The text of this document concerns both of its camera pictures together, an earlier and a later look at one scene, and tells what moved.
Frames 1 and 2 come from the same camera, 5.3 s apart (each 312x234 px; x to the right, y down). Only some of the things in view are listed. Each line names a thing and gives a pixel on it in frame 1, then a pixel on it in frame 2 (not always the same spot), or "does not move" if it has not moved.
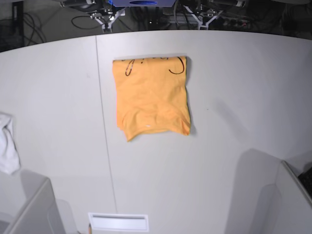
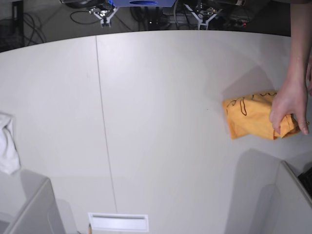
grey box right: (285, 207) does not move
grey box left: (28, 204) does not move
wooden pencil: (90, 229) does not move
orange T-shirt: (151, 95) -> (248, 117)
